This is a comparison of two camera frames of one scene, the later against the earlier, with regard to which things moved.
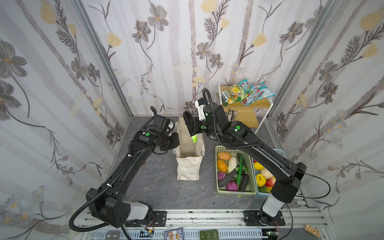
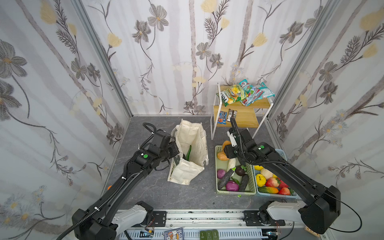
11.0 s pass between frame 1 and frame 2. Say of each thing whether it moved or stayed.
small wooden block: stayed
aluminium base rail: stayed
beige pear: stayed
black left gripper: moved
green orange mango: stayed
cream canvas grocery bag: moved
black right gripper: moved
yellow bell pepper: stayed
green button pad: stayed
